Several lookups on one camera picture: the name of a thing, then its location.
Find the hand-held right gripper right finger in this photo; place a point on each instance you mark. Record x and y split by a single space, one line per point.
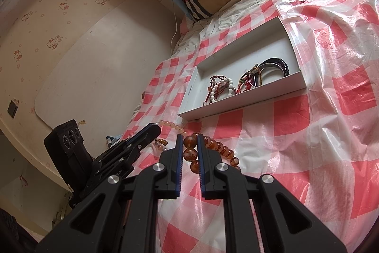
200 164

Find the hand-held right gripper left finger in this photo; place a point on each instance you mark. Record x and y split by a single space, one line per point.
178 164

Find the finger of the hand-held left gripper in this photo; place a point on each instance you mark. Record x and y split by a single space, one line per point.
133 156
148 133

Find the gold bangle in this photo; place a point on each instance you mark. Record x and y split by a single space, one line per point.
257 78

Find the white cardboard box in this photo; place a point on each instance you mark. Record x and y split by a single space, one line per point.
237 51

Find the small amber bead charm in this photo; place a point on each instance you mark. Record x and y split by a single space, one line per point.
161 144

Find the blue white cloth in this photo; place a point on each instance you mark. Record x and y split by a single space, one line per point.
112 140

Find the red white checkered plastic sheet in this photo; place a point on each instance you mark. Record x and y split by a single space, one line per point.
296 137

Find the dark cloth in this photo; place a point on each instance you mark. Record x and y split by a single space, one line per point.
14 232

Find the silver bangle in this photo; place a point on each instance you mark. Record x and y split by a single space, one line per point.
271 68

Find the dark wall switch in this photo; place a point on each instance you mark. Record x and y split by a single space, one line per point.
13 108

